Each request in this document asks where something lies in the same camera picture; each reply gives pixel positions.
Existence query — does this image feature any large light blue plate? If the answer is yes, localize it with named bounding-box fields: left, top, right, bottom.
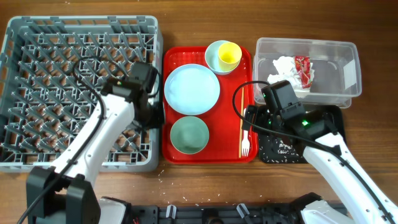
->
left=164, top=63, right=221, bottom=116

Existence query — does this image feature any red snack wrapper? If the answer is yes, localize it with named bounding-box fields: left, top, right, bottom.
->
left=294, top=56, right=312, bottom=88

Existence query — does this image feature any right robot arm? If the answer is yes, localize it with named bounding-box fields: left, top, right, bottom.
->
left=237, top=80, right=397, bottom=223

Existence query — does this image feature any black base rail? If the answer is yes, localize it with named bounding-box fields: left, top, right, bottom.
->
left=102, top=198, right=348, bottom=224

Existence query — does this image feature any white plastic fork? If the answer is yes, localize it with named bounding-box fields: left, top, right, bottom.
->
left=241, top=108, right=251, bottom=157

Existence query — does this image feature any white rice food waste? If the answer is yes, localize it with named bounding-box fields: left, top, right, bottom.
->
left=258, top=135, right=307, bottom=164

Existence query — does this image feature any wooden chopstick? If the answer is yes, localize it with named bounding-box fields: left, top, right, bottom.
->
left=238, top=87, right=244, bottom=158

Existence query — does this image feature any green bowl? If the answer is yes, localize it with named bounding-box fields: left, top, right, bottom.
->
left=170, top=116, right=210, bottom=155

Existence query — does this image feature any yellow plastic cup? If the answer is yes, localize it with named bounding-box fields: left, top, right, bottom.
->
left=218, top=42, right=242, bottom=72

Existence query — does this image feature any clear plastic bin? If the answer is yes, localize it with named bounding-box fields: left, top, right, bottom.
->
left=253, top=37, right=362, bottom=108

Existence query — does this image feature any grey dishwasher rack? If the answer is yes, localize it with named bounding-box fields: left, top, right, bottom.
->
left=1, top=16, right=163, bottom=173

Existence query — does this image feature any white napkin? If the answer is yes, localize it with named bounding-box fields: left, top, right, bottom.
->
left=267, top=56, right=315, bottom=92

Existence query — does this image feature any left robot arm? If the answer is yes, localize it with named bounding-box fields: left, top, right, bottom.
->
left=18, top=62, right=164, bottom=223

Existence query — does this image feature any black plastic tray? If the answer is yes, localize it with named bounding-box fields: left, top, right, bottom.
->
left=253, top=105, right=346, bottom=164

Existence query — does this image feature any light blue small bowl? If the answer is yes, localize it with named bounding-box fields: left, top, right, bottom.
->
left=205, top=40, right=239, bottom=75

